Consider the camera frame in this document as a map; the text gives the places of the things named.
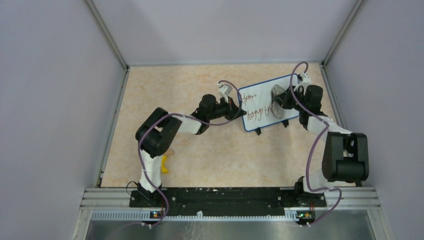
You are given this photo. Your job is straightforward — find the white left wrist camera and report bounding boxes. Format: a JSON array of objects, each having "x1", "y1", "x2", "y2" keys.
[{"x1": 217, "y1": 83, "x2": 233, "y2": 98}]

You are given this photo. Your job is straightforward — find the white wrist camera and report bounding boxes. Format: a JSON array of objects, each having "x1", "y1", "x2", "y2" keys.
[
  {"x1": 217, "y1": 83, "x2": 233, "y2": 98},
  {"x1": 297, "y1": 72, "x2": 312, "y2": 86}
]

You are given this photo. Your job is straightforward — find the left aluminium corner post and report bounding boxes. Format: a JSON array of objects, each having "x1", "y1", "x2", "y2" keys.
[{"x1": 84, "y1": 0, "x2": 129, "y2": 72}]

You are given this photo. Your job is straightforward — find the blue-framed small whiteboard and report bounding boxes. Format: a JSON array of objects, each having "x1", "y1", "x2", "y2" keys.
[{"x1": 239, "y1": 74, "x2": 299, "y2": 132}]

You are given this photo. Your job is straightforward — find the tan wooden block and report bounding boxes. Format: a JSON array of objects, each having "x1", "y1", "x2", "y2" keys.
[{"x1": 165, "y1": 149, "x2": 175, "y2": 156}]

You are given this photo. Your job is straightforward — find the black whiteboard foot clip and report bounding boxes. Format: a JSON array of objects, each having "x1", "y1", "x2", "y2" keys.
[{"x1": 255, "y1": 127, "x2": 262, "y2": 136}]

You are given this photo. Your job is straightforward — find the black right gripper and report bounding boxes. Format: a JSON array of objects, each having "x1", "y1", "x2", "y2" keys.
[{"x1": 274, "y1": 85, "x2": 308, "y2": 112}]

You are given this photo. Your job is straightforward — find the aluminium corner post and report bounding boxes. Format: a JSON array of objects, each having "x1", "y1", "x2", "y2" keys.
[
  {"x1": 84, "y1": 0, "x2": 129, "y2": 72},
  {"x1": 321, "y1": 0, "x2": 367, "y2": 68}
]

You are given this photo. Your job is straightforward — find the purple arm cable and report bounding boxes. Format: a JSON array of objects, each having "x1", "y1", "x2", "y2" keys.
[
  {"x1": 289, "y1": 61, "x2": 343, "y2": 229},
  {"x1": 105, "y1": 79, "x2": 244, "y2": 233}
]

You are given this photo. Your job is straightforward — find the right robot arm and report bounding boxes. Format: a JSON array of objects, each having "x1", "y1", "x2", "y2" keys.
[{"x1": 271, "y1": 84, "x2": 370, "y2": 206}]

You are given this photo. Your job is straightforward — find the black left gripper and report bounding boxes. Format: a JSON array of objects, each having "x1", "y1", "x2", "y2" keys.
[{"x1": 207, "y1": 96, "x2": 245, "y2": 121}]

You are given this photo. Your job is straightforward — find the yellow toy block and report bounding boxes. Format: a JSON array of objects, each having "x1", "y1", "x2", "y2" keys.
[{"x1": 160, "y1": 155, "x2": 169, "y2": 174}]

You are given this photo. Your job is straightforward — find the white slotted cable duct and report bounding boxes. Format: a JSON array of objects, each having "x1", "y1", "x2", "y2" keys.
[{"x1": 91, "y1": 210, "x2": 299, "y2": 222}]

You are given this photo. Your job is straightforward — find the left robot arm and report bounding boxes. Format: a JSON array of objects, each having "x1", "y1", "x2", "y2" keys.
[{"x1": 129, "y1": 94, "x2": 247, "y2": 208}]

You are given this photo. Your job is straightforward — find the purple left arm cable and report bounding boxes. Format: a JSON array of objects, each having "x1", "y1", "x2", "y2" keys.
[{"x1": 105, "y1": 79, "x2": 244, "y2": 233}]

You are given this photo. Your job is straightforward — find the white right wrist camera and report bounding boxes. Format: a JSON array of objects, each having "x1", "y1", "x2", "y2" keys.
[{"x1": 297, "y1": 72, "x2": 312, "y2": 86}]

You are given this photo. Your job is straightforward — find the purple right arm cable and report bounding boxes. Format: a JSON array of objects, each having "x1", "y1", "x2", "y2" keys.
[{"x1": 289, "y1": 61, "x2": 343, "y2": 229}]

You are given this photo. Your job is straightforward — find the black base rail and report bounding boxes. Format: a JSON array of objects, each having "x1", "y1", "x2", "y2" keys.
[{"x1": 129, "y1": 187, "x2": 327, "y2": 217}]

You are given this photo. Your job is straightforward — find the grey oval whiteboard eraser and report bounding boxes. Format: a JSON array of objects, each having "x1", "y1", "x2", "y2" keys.
[{"x1": 271, "y1": 84, "x2": 285, "y2": 119}]

